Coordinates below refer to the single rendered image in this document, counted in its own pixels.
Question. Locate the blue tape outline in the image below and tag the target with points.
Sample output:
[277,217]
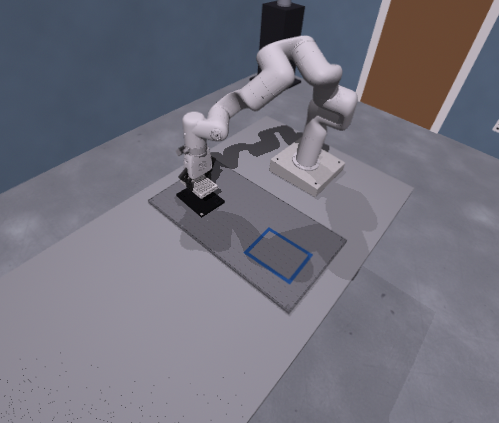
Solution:
[269,268]

